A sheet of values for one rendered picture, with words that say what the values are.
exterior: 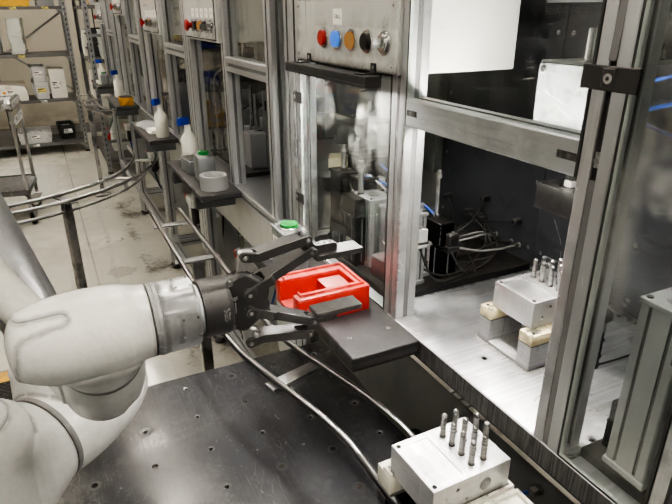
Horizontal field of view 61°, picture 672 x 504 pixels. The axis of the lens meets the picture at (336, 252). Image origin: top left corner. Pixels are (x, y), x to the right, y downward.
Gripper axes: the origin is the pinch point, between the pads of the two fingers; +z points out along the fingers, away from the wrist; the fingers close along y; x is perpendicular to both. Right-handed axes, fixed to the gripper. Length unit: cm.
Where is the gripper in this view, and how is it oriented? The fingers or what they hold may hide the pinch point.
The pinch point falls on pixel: (341, 278)
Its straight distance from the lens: 80.3
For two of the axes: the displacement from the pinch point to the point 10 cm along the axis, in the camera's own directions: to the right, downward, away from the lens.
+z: 8.9, -1.8, 4.1
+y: 0.0, -9.2, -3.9
